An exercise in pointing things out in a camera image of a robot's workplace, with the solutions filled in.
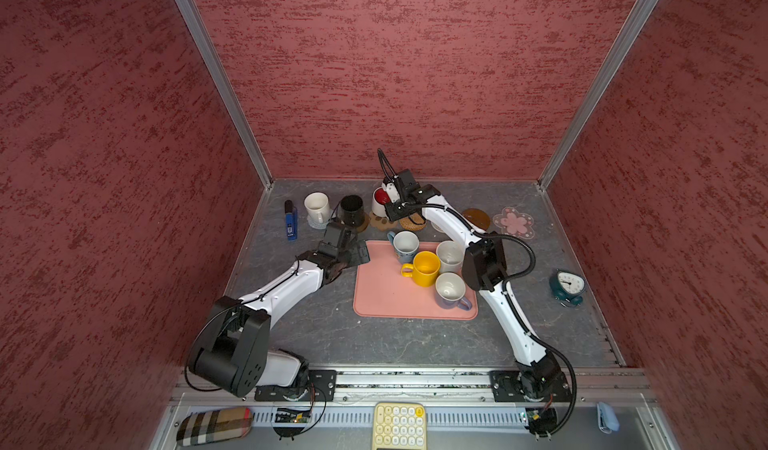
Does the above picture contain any dark brown round coaster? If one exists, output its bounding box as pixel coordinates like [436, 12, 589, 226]
[355, 214, 370, 233]

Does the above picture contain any woven tan round coaster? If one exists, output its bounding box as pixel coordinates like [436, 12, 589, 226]
[399, 214, 427, 232]

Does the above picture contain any red interior white mug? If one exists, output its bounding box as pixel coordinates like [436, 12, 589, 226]
[371, 187, 391, 219]

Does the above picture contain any grey round coaster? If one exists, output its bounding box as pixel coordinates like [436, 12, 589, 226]
[307, 215, 330, 230]

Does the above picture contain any black mug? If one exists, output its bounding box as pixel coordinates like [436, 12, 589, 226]
[339, 194, 366, 228]

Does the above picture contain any brown paw print coaster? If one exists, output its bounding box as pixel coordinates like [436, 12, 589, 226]
[368, 212, 399, 232]

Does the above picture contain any light blue patterned mug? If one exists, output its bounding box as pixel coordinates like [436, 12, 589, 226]
[387, 230, 420, 264]

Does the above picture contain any pink plastic tray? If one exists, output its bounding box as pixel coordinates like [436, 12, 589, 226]
[353, 240, 478, 321]

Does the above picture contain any glossy amber round coaster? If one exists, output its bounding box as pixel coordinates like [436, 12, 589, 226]
[462, 208, 491, 231]

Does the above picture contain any white mug purple handle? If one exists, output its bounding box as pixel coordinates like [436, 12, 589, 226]
[435, 272, 474, 311]

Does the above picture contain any pink flower coaster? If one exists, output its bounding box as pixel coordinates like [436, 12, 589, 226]
[492, 207, 536, 240]

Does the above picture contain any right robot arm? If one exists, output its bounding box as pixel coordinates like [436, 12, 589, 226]
[383, 183, 568, 401]

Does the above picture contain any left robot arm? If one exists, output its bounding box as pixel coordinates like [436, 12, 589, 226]
[185, 240, 370, 399]

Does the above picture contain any blue lighter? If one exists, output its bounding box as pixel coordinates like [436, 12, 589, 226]
[284, 200, 298, 241]

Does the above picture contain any yellow mug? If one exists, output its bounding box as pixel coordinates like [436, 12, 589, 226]
[400, 251, 441, 288]

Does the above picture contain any small green alarm clock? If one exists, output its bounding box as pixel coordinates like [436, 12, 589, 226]
[549, 270, 587, 308]

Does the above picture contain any yellow calculator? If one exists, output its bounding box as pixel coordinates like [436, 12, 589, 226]
[371, 402, 427, 450]

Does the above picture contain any plaid glasses case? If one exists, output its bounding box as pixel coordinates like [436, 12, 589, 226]
[176, 407, 254, 447]

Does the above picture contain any light blue small device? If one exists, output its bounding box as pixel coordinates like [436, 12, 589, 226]
[596, 402, 620, 435]

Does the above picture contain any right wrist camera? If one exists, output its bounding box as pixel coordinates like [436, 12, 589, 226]
[382, 170, 420, 202]

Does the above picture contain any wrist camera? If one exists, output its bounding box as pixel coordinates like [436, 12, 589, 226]
[382, 170, 420, 202]
[317, 220, 357, 259]

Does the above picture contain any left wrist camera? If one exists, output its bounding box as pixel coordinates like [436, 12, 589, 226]
[317, 220, 357, 259]

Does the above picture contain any black corrugated cable hose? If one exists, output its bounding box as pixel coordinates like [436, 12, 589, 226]
[376, 148, 578, 436]

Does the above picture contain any aluminium front rail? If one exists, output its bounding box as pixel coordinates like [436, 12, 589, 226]
[170, 365, 659, 407]

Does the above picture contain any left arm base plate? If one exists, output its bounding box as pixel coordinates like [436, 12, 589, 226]
[254, 369, 337, 402]

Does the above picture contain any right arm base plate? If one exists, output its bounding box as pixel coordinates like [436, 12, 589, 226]
[489, 370, 573, 404]

